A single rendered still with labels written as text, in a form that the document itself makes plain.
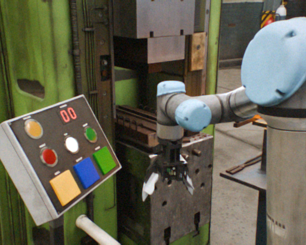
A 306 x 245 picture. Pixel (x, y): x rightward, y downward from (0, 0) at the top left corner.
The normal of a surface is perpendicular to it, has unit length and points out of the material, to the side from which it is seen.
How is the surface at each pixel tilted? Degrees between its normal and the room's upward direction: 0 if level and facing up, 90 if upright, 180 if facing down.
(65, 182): 60
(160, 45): 90
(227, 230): 0
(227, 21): 91
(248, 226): 0
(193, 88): 90
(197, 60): 90
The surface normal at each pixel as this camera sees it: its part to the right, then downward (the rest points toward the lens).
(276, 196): -0.87, 0.14
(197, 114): 0.37, 0.29
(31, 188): -0.41, 0.28
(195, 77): 0.65, 0.23
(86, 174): 0.79, -0.36
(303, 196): -0.11, 0.22
